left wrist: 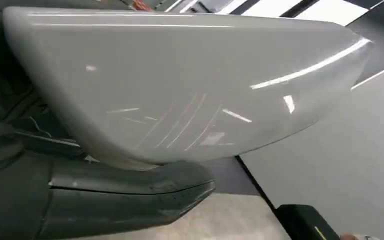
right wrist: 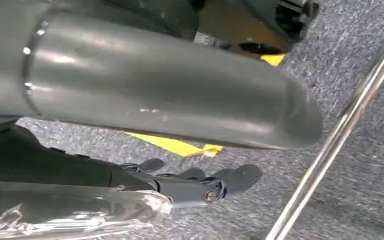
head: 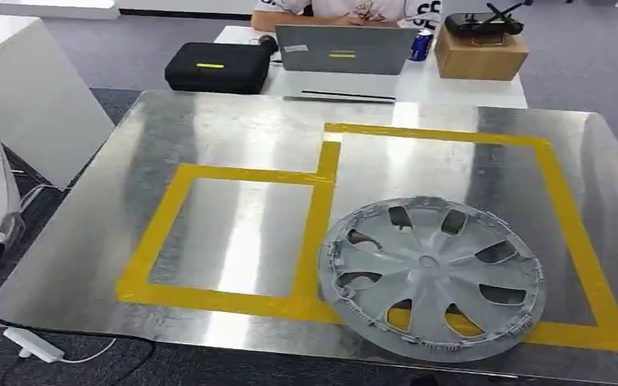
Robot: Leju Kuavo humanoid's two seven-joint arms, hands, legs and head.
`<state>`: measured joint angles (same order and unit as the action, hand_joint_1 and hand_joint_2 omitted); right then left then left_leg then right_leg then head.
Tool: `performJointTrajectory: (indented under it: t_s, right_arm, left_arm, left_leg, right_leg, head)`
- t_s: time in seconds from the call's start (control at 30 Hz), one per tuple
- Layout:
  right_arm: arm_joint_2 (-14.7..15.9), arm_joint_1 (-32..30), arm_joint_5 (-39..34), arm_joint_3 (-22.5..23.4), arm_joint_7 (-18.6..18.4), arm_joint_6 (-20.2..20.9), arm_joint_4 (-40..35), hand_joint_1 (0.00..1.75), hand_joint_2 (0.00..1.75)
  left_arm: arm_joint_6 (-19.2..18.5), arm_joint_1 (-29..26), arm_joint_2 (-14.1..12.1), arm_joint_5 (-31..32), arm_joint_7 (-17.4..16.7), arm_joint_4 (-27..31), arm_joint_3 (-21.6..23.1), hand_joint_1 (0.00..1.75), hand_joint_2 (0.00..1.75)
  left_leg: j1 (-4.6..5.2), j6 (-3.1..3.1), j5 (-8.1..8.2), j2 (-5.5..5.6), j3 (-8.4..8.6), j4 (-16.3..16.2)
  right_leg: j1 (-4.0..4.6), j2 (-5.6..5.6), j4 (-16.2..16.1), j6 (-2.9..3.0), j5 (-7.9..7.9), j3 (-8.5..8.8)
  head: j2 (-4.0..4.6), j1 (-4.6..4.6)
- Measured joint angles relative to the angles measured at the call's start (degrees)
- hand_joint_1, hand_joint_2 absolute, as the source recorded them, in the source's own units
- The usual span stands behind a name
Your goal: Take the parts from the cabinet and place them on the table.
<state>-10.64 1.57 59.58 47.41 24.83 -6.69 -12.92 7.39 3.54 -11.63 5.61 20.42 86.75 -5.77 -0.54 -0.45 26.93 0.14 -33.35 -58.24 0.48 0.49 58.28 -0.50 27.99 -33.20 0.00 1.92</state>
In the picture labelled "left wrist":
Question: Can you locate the black box with yellow line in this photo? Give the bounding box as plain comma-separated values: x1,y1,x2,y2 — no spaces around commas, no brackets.
274,203,342,240

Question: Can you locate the white curved plastic shell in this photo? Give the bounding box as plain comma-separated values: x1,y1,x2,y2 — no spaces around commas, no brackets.
2,5,374,170

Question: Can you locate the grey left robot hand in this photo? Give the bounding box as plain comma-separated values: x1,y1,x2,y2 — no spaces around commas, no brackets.
0,6,217,240

